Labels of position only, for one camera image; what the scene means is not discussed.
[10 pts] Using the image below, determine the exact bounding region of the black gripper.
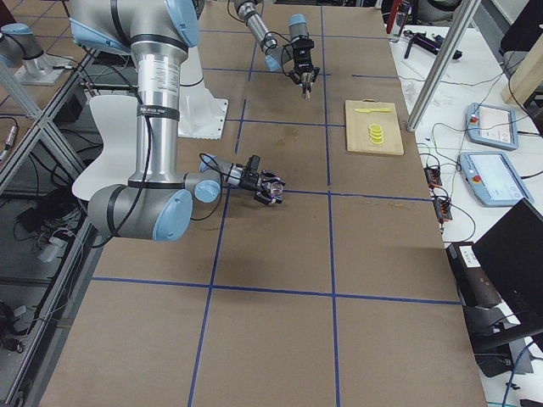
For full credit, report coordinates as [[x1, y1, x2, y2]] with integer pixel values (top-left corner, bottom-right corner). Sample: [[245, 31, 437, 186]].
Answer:
[[238, 167, 285, 205], [287, 38, 320, 93]]

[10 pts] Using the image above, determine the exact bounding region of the steel jigger measuring cup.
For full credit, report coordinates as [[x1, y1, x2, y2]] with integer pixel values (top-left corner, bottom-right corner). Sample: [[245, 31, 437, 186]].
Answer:
[[301, 81, 312, 100]]

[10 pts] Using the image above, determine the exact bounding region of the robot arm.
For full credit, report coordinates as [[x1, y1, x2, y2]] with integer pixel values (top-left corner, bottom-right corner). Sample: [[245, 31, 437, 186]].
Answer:
[[70, 1, 284, 242], [234, 1, 320, 99]]

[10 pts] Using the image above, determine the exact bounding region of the bamboo cutting board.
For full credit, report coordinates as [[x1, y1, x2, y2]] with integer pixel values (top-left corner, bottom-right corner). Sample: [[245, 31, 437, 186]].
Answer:
[[344, 100, 404, 156]]

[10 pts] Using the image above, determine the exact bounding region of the yellow plastic knife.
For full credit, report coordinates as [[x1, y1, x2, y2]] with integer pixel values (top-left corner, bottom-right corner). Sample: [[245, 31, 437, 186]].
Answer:
[[354, 108, 392, 114]]

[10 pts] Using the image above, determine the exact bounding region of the clear water bottle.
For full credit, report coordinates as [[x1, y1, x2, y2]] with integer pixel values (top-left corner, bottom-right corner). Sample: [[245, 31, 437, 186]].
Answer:
[[387, 0, 412, 42]]

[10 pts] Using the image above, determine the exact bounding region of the white chair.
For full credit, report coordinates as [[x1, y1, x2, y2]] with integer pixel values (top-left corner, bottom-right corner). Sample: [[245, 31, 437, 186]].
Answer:
[[72, 94, 137, 201]]

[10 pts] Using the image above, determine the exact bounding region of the teach pendant far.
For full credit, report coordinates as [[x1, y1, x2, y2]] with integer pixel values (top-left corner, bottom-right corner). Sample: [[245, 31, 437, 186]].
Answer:
[[466, 103, 519, 151]]

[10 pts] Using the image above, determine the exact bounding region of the teach pendant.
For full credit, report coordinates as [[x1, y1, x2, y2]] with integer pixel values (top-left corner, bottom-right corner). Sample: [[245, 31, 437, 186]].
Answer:
[[458, 152, 534, 208], [466, 103, 519, 151]]

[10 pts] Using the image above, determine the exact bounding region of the teach pendant near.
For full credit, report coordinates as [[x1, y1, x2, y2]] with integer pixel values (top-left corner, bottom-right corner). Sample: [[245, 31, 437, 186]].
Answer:
[[458, 152, 534, 208]]

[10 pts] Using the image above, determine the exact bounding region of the black box with label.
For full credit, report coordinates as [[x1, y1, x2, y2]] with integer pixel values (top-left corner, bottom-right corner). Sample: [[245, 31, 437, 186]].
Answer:
[[446, 242, 501, 309]]

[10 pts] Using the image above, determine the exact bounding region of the black monitor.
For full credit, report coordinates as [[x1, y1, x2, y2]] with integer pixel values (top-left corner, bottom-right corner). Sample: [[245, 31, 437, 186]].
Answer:
[[473, 198, 542, 319]]

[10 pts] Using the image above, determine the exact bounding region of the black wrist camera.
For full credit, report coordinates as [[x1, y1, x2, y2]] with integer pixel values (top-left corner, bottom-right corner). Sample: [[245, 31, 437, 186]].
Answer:
[[246, 154, 260, 174]]

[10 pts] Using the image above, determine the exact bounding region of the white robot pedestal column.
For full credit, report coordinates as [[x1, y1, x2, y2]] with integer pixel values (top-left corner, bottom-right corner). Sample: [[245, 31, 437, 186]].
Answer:
[[178, 47, 228, 140]]

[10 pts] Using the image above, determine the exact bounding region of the black handle tool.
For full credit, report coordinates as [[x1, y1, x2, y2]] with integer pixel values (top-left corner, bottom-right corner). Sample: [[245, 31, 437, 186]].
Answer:
[[403, 31, 440, 59]]

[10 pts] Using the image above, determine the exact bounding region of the aluminium frame post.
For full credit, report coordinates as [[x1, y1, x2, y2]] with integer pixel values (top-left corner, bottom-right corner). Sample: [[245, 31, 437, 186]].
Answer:
[[406, 0, 481, 132]]

